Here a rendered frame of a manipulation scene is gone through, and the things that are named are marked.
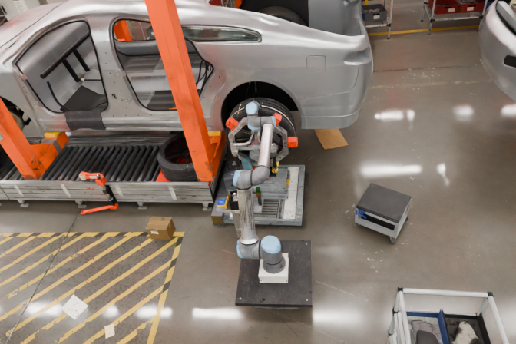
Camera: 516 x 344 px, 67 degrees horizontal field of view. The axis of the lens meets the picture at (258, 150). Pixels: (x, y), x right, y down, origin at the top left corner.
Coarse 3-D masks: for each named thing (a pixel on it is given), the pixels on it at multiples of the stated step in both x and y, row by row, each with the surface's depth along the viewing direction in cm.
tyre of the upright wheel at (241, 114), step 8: (240, 104) 367; (264, 104) 356; (272, 104) 358; (280, 104) 364; (232, 112) 374; (240, 112) 355; (264, 112) 349; (272, 112) 350; (288, 112) 368; (240, 120) 358; (288, 120) 358; (288, 128) 357; (288, 136) 363; (288, 152) 376
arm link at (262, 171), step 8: (264, 120) 320; (272, 120) 318; (264, 128) 314; (272, 128) 315; (264, 136) 308; (272, 136) 312; (264, 144) 302; (264, 152) 297; (264, 160) 292; (256, 168) 287; (264, 168) 286; (256, 176) 283; (264, 176) 285; (256, 184) 286
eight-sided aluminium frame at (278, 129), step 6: (246, 120) 351; (240, 126) 352; (276, 126) 352; (234, 132) 358; (276, 132) 351; (282, 132) 350; (234, 138) 369; (282, 150) 371; (288, 150) 368; (240, 156) 376; (246, 156) 381; (276, 156) 375; (282, 156) 369; (252, 162) 381; (270, 162) 378; (276, 162) 375
